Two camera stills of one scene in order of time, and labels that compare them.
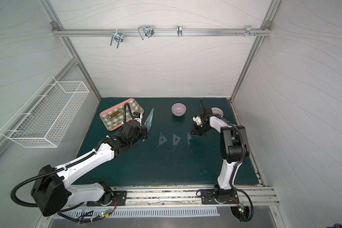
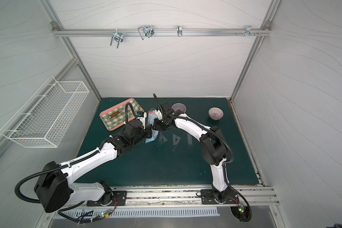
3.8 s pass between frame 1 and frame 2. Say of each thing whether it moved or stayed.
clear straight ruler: stayed
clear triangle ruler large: stayed
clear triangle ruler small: stayed
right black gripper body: moved
